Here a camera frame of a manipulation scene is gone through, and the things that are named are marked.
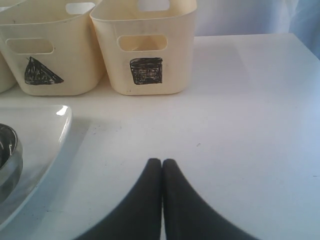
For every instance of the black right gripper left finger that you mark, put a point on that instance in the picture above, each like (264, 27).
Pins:
(139, 215)

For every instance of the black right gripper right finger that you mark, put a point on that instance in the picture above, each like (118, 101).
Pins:
(187, 216)

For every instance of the white square plate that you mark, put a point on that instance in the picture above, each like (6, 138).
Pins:
(42, 132)

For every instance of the stainless steel bowl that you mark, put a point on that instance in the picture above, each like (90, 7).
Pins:
(11, 160)

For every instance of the cream bin with square mark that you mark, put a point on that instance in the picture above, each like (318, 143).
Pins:
(146, 52)

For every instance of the cream bin with circle mark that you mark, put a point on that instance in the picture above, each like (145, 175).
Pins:
(7, 79)

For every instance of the cream bin with triangle mark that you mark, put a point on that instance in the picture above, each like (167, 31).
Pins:
(50, 51)

